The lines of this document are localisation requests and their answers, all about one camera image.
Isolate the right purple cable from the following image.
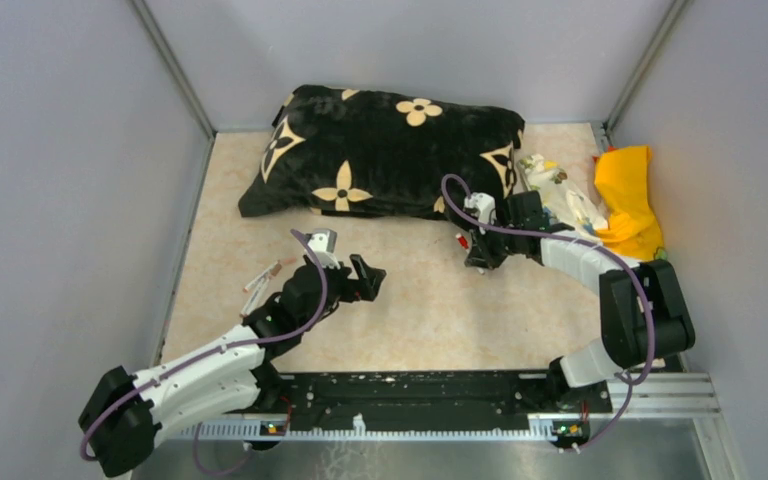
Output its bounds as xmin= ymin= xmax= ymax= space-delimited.
xmin=440 ymin=174 xmax=657 ymax=455

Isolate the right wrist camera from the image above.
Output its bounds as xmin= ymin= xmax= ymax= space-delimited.
xmin=463 ymin=192 xmax=496 ymax=225

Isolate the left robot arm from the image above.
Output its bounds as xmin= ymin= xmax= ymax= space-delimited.
xmin=78 ymin=254 xmax=387 ymax=478

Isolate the white pen brown cap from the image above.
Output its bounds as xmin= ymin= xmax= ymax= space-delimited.
xmin=239 ymin=261 xmax=282 ymax=318

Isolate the aluminium frame rail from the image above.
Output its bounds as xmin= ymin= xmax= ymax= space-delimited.
xmin=176 ymin=370 xmax=720 ymax=448

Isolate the yellow cloth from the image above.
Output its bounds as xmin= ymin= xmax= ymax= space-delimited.
xmin=594 ymin=145 xmax=667 ymax=261

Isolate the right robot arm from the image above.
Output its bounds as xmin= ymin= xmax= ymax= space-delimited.
xmin=462 ymin=191 xmax=696 ymax=412

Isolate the black floral pillow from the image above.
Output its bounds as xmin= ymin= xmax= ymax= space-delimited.
xmin=238 ymin=84 xmax=526 ymax=220

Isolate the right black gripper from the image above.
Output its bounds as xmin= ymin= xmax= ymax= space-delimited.
xmin=466 ymin=216 xmax=524 ymax=271

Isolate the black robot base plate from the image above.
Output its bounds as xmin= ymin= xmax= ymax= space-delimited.
xmin=237 ymin=370 xmax=613 ymax=433

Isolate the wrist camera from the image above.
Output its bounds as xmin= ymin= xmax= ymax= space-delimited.
xmin=463 ymin=192 xmax=496 ymax=225
xmin=307 ymin=228 xmax=341 ymax=269

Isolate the white pen red band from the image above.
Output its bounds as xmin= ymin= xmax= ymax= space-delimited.
xmin=243 ymin=261 xmax=281 ymax=293

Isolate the white patterned cloth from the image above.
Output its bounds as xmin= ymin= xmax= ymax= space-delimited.
xmin=516 ymin=154 xmax=608 ymax=238

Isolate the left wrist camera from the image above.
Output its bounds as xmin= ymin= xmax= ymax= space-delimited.
xmin=307 ymin=228 xmax=341 ymax=269

